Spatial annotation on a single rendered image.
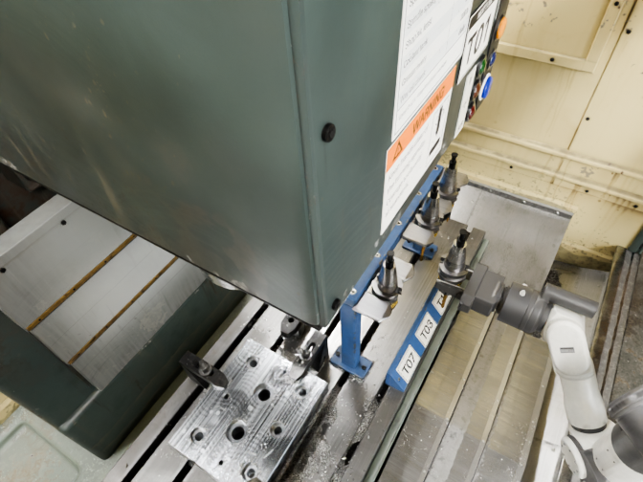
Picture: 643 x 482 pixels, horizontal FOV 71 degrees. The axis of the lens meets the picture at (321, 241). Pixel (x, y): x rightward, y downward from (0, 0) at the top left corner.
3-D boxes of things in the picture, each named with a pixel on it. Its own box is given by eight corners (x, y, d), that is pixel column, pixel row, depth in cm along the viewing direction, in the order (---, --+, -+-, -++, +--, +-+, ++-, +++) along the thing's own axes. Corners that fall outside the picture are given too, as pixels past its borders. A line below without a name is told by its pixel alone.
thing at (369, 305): (396, 306, 91) (396, 303, 90) (384, 326, 88) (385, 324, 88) (365, 292, 94) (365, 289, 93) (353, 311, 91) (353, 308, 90)
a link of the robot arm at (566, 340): (545, 305, 93) (559, 364, 95) (542, 323, 85) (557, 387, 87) (581, 302, 89) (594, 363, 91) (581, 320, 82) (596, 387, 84)
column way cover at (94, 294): (222, 267, 139) (171, 127, 99) (101, 398, 113) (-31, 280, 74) (210, 260, 140) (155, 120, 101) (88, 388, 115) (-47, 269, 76)
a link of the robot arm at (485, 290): (482, 250, 96) (541, 272, 91) (474, 276, 103) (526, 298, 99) (461, 293, 89) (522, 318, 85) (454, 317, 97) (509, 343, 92)
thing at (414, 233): (437, 234, 103) (438, 231, 102) (429, 250, 100) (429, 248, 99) (410, 223, 105) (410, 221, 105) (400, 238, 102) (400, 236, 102)
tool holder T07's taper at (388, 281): (383, 272, 95) (385, 251, 89) (402, 281, 93) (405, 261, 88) (372, 286, 92) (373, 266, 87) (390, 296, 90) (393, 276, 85)
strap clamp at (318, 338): (329, 355, 118) (326, 326, 107) (301, 397, 111) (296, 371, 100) (318, 349, 119) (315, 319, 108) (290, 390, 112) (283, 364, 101)
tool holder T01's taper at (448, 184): (440, 179, 112) (445, 158, 107) (458, 184, 111) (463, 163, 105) (435, 190, 109) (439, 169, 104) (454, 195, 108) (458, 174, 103)
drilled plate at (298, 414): (328, 391, 108) (327, 383, 104) (255, 510, 92) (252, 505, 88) (252, 346, 116) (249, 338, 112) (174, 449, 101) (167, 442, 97)
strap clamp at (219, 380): (238, 394, 112) (225, 368, 101) (230, 405, 111) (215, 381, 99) (198, 369, 117) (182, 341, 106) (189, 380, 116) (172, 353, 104)
